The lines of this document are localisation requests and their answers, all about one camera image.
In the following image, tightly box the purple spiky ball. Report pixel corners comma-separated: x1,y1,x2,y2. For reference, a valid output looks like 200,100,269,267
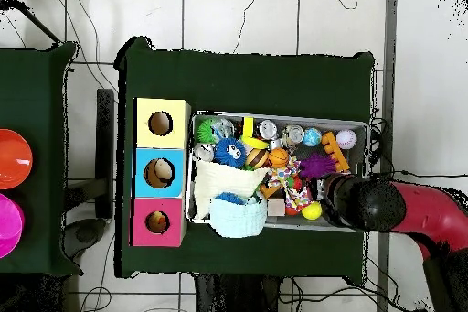
298,152,339,181

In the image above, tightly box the shallow wire mesh bin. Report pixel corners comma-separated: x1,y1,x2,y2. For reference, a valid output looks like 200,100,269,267
188,110,369,232

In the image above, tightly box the colourful patterned cloth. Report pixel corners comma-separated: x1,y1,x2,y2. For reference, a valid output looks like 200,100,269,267
266,165,301,188
283,181,315,215

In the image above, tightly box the orange plate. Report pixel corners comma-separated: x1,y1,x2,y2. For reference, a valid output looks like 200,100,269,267
0,128,34,190

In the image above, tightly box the orange plastic block toy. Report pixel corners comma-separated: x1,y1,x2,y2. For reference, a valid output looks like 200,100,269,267
321,131,352,174

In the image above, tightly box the mint green waffle cloth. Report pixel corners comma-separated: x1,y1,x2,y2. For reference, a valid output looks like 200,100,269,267
208,191,269,240

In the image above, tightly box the silver metal can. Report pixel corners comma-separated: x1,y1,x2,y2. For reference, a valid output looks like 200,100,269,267
257,119,280,141

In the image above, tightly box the blue fuzzy ball with eyes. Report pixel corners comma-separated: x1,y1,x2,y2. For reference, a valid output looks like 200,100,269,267
215,137,249,169

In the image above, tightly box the globe print ball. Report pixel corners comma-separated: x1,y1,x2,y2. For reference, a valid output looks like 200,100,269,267
303,127,324,148

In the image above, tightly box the wooden box with three holes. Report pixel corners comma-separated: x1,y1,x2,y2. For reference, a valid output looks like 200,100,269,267
131,97,193,248

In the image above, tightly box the magenta plate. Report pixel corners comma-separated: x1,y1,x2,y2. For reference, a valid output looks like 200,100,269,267
0,193,26,260

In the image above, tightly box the wooden cube block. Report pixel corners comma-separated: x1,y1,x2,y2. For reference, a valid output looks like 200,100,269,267
267,198,286,218

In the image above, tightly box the cream yellow waffle cloth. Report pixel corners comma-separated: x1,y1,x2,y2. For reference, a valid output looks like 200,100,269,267
193,159,271,218

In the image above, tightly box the yellow plastic block toy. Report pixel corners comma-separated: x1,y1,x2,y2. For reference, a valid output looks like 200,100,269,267
240,116,271,151

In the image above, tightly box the green spiky ball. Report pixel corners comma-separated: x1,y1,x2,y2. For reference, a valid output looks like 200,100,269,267
196,117,220,145

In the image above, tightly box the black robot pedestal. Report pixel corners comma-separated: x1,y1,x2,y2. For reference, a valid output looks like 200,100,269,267
193,274,293,312

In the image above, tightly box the dark green table cloth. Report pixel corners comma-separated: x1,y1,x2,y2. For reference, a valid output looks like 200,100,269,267
0,40,78,275
115,36,378,279

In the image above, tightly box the blue spiky ball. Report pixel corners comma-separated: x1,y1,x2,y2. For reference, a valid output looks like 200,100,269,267
216,191,247,206

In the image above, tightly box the small orange basketball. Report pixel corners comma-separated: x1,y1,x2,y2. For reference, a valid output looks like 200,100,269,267
267,147,291,170

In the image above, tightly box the white baseball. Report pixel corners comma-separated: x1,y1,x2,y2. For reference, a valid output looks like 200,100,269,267
335,128,359,151

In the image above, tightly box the yellow plush duck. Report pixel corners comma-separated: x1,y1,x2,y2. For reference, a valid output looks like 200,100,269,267
148,212,169,233

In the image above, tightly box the yellow ball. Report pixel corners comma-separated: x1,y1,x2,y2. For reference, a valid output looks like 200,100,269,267
301,200,324,221

